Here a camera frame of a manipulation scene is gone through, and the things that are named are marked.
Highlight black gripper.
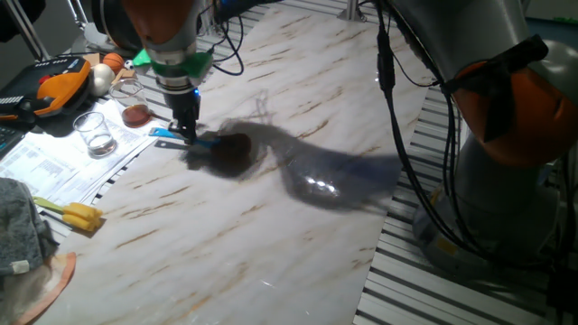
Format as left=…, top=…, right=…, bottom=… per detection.
left=163, top=88, right=202, bottom=146

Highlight blue-handled brown scrub brush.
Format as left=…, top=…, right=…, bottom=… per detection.
left=148, top=126, right=253, bottom=169

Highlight glass beaker with red liquid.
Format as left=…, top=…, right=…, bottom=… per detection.
left=108, top=78, right=153, bottom=129

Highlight light wooden block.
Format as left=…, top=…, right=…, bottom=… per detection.
left=110, top=68, right=136, bottom=86

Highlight empty clear drinking glass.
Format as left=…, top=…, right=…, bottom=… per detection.
left=72, top=111, right=117, bottom=159

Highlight white toy egg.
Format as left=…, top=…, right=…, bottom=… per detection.
left=88, top=62, right=117, bottom=98

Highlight small orange toy basketball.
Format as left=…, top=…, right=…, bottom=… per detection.
left=102, top=52, right=126, bottom=76

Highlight marble pattern mat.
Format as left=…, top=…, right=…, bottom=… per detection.
left=33, top=0, right=434, bottom=325

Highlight orange black teach pendant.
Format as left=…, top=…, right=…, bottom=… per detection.
left=0, top=56, right=93, bottom=125

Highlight white printed paper sheets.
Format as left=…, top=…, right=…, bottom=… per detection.
left=0, top=97, right=168, bottom=207

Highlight thin grey metal rod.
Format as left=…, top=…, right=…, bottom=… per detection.
left=4, top=0, right=51, bottom=62
left=67, top=0, right=89, bottom=28

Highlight black computer keyboard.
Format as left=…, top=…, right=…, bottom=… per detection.
left=0, top=125, right=23, bottom=159

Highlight grey folded towel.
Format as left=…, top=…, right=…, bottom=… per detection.
left=0, top=177, right=60, bottom=277

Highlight orange-rimmed translucent plate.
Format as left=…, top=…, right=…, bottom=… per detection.
left=0, top=251, right=77, bottom=325

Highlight blue box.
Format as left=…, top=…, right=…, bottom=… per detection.
left=523, top=16, right=578, bottom=49

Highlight yellow sponge brush green handle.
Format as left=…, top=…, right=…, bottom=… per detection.
left=33, top=196, right=104, bottom=233

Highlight aluminium frame post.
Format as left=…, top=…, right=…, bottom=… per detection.
left=337, top=0, right=367, bottom=23

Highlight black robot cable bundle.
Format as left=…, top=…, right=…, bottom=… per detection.
left=198, top=0, right=480, bottom=258

